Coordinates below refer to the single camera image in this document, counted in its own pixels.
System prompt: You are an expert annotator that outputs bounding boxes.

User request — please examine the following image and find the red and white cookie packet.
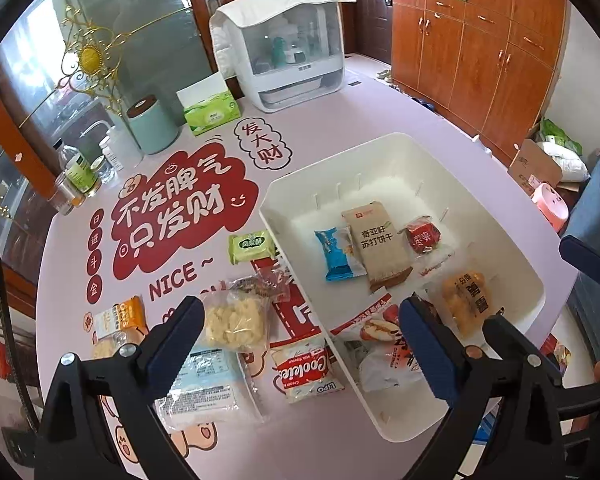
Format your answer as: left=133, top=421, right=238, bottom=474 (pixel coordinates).
left=271, top=337, right=346, bottom=405

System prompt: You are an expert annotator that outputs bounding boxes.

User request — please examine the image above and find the mint green canister brown lid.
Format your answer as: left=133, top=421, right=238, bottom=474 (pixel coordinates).
left=125, top=95, right=181, bottom=156

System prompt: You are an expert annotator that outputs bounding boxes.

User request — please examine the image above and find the green tissue box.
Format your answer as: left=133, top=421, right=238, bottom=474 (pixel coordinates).
left=176, top=71, right=242, bottom=138

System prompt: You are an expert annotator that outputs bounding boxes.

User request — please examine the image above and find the orange and white snack packet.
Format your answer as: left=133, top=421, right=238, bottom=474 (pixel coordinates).
left=92, top=296, right=148, bottom=343

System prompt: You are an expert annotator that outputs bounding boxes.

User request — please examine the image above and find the brown cracker packet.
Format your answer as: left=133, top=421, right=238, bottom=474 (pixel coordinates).
left=341, top=199, right=413, bottom=293

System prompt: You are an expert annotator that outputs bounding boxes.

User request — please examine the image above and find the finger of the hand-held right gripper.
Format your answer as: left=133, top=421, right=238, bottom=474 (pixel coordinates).
left=559, top=236, right=600, bottom=287

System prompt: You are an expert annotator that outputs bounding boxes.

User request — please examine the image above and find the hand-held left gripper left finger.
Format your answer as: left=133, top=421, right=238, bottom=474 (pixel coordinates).
left=34, top=296, right=207, bottom=480

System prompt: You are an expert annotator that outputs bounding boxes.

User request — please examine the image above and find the blue chair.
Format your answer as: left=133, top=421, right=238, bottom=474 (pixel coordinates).
left=560, top=152, right=600, bottom=356

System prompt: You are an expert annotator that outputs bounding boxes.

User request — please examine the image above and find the white packet with red print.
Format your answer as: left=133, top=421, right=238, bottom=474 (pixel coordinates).
left=342, top=302, right=426, bottom=393

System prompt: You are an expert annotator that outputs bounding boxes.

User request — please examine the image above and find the clear crumbly cake packet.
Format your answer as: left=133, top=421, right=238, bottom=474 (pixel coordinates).
left=200, top=277, right=273, bottom=353

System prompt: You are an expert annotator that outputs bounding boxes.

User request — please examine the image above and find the wooden wall cabinet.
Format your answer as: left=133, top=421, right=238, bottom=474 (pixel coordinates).
left=390, top=0, right=568, bottom=168

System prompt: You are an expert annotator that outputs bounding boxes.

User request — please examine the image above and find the black cable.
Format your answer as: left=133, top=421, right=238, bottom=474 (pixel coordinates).
left=0, top=210, right=43, bottom=431

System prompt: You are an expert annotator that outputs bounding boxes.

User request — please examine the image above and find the small clear snack packet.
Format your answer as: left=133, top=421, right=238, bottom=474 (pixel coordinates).
left=254, top=266, right=293, bottom=301

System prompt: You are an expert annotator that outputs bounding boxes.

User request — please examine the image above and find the clear bottle with green label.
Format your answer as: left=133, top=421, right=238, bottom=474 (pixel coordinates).
left=54, top=140, right=102, bottom=198

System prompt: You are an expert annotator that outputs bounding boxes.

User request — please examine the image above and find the small dark red snack packet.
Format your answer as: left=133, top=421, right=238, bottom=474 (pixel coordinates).
left=402, top=214, right=456, bottom=277

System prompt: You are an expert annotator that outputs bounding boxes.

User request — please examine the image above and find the cardboard box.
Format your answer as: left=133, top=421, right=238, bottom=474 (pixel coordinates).
left=507, top=137, right=581, bottom=193

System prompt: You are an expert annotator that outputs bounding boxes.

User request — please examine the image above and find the white plastic tray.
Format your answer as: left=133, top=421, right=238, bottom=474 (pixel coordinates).
left=258, top=132, right=546, bottom=443

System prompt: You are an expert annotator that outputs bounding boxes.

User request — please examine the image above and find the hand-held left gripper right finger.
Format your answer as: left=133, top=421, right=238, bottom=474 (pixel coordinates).
left=398, top=296, right=567, bottom=480

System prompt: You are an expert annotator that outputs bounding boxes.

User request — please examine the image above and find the green plastic bag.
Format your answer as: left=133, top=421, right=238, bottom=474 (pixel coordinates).
left=540, top=117, right=583, bottom=153

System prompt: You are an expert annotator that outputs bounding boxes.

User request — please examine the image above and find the egg yolk pastry packet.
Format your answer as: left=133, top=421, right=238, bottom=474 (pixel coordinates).
left=427, top=260, right=488, bottom=341

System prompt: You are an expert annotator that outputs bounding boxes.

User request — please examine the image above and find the large light blue snack packet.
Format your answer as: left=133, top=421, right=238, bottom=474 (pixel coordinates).
left=152, top=345, right=271, bottom=433

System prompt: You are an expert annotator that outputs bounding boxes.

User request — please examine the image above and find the clear yellow pastry packet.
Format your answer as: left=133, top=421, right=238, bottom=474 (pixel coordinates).
left=91, top=335, right=146, bottom=361

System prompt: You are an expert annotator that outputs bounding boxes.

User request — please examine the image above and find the small white bottle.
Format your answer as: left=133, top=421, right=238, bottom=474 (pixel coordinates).
left=100, top=141, right=123, bottom=171

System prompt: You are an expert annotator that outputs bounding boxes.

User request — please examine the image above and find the glass door with gold ornament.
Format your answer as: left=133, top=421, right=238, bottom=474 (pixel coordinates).
left=0, top=0, right=276, bottom=161

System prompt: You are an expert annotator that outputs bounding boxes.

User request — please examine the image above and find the white cloth cover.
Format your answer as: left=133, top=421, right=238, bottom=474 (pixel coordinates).
left=215, top=0, right=357, bottom=28

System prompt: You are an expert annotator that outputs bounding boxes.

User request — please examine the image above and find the white countertop sterilizer cabinet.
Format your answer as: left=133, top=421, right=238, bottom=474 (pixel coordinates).
left=209, top=0, right=357, bottom=113

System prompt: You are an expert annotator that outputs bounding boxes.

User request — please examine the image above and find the metal can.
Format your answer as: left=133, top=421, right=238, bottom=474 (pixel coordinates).
left=55, top=175, right=87, bottom=209

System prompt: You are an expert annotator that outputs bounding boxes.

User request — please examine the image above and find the green snack packet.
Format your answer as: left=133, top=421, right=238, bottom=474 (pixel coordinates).
left=228, top=230, right=277, bottom=266

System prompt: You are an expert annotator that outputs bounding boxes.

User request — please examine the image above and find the pink plastic stool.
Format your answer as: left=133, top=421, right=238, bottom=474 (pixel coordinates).
left=532, top=182, right=571, bottom=233

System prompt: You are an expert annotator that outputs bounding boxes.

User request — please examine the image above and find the small blue and white packet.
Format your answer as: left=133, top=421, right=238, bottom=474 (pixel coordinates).
left=314, top=226, right=368, bottom=282

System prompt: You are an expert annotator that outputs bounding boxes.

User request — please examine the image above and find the dark entry door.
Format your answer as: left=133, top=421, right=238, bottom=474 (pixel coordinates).
left=350, top=0, right=396, bottom=63

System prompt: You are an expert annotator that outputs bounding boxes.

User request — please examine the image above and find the white plastic bag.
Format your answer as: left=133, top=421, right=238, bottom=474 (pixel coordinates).
left=537, top=140, right=591, bottom=183

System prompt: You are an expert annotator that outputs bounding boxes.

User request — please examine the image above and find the small glass cup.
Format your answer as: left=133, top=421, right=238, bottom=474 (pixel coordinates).
left=97, top=156, right=118, bottom=184

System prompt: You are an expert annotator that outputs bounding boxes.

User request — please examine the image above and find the white squeeze bottle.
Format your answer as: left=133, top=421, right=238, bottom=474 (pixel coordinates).
left=82, top=119, right=143, bottom=171

